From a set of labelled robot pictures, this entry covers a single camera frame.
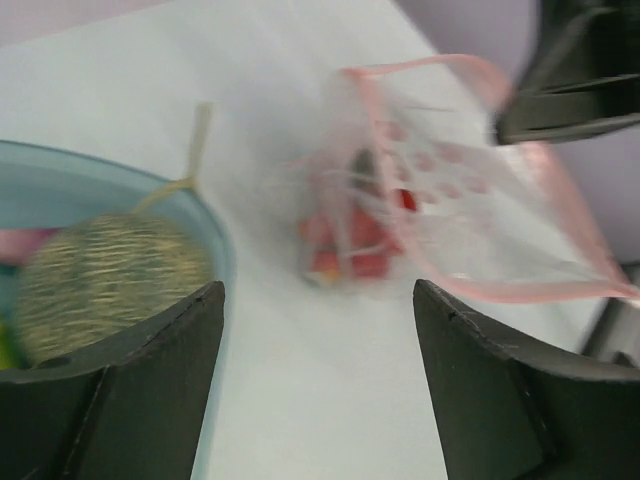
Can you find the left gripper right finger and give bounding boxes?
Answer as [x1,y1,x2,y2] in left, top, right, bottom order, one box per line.
[413,280,639,480]

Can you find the green cabbage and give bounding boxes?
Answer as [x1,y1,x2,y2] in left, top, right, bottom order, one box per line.
[0,321,16,370]

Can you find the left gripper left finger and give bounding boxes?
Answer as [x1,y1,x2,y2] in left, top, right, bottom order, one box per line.
[1,281,225,479]

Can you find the red cherry tomato bunch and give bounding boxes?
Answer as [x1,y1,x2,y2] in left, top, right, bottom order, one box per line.
[298,186,413,287]

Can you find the green striped melon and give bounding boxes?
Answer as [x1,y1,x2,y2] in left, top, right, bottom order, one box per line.
[13,102,214,365]

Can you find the purple eggplant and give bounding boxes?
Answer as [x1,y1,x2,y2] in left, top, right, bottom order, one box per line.
[0,228,59,266]

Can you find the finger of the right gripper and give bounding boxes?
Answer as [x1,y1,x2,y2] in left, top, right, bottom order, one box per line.
[494,75,639,145]
[518,0,639,93]

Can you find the clear zip top bag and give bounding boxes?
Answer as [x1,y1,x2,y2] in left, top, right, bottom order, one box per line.
[299,54,639,305]

